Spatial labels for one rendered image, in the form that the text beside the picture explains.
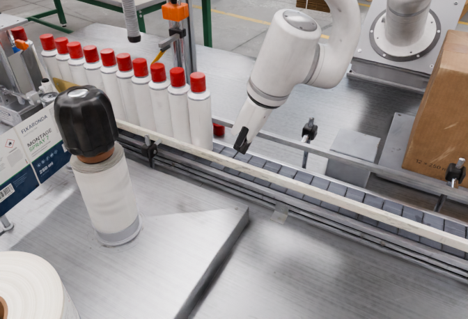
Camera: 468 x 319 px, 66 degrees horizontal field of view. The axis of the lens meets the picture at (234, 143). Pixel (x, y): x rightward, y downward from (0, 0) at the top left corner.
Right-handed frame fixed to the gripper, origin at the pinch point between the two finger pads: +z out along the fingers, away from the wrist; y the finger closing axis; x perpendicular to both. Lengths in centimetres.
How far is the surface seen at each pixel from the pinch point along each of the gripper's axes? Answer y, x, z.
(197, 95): 1.2, -13.1, -6.9
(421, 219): -0.6, 39.0, -7.2
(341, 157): -2.4, 19.5, -9.1
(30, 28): -188, -297, 208
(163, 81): -0.1, -22.4, -4.1
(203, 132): 1.7, -9.2, 1.7
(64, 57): 0, -52, 7
